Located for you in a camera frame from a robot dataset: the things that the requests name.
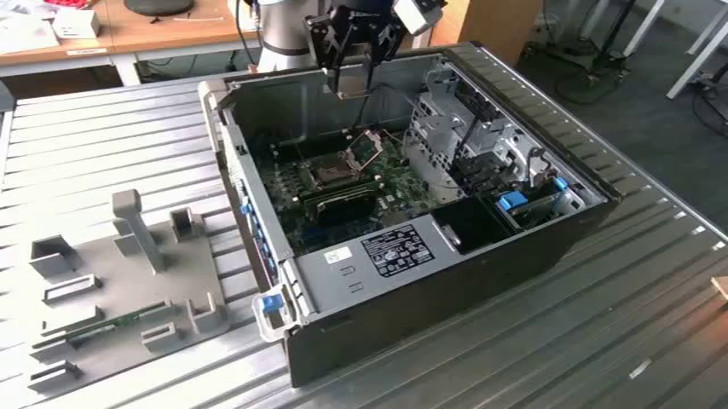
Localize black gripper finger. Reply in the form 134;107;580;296
364;26;406;93
305;14;349;80

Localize CPU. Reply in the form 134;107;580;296
326;66;372;101

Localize metal socket cover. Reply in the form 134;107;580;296
338;130;388;170

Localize CPU socket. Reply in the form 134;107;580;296
304;149;370;193

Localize wooden cabinet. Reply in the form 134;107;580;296
432;0;543;68

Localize metal drive cage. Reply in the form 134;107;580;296
404;57;551;201

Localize wooden desk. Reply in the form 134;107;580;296
0;0;442;89

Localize black round pad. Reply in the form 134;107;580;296
123;0;195;17

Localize green motherboard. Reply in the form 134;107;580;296
253;125;442;256

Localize green RAM stick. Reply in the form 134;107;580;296
298;181;381;206
59;302;171;347

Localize black graphics card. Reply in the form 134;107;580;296
314;192;378;228

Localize black wheeled stand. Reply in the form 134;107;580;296
579;0;637;84

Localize white cardboard box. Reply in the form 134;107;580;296
50;9;103;40

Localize hard disk in blue carrier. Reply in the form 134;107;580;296
493;191;564;232

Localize grey power supply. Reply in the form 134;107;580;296
290;212;465;327

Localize blue case latch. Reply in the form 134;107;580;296
258;293;285;316

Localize black PC case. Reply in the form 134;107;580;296
195;40;625;389

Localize grey parts rack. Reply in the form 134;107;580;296
26;189;233;395

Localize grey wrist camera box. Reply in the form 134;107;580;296
392;0;446;36

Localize black cable orange plug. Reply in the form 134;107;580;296
230;0;266;73

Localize grey ribbon wire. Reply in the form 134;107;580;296
397;125;417;171

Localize grey wire red plugs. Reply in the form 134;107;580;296
525;147;563;188

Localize white desk frame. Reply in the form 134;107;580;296
664;25;728;100
623;0;668;57

